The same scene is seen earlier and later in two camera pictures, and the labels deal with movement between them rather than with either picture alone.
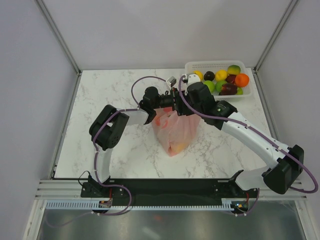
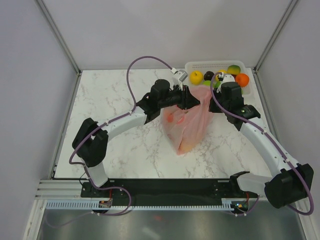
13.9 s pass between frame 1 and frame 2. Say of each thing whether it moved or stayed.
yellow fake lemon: stayed
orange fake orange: stayed
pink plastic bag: moved
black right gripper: moved
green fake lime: stayed
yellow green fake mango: stayed
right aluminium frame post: stayed
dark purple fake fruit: stayed
